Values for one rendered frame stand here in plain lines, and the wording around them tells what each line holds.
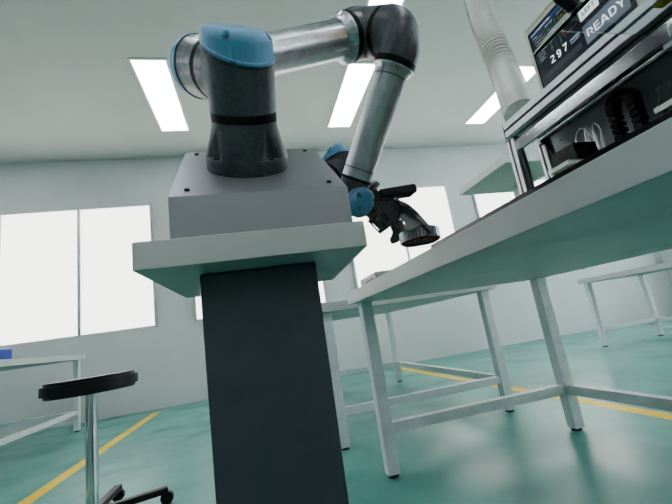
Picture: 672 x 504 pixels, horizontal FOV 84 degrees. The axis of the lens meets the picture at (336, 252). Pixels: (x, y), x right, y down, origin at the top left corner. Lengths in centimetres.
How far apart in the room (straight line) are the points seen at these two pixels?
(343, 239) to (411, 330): 505
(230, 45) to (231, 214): 26
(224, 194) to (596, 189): 50
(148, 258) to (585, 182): 56
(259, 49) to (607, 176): 52
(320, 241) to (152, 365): 483
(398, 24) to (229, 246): 63
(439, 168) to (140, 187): 450
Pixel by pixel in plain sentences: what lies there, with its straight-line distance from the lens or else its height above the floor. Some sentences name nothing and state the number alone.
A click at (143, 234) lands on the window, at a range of 553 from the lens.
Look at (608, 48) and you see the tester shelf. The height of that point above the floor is 108.
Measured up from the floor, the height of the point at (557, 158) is 91.
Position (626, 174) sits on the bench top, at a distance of 52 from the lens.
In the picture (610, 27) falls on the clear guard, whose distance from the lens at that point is 94.
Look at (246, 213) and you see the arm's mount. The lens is 59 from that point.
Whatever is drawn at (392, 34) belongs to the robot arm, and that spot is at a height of 120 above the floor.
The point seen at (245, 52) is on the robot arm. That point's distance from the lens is 67.
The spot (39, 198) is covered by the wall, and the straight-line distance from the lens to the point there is 613.
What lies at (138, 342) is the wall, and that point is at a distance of 533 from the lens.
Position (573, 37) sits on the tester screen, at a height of 119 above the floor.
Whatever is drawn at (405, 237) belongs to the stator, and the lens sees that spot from 102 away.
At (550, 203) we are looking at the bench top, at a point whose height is 72.
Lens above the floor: 59
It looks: 12 degrees up
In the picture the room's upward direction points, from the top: 9 degrees counter-clockwise
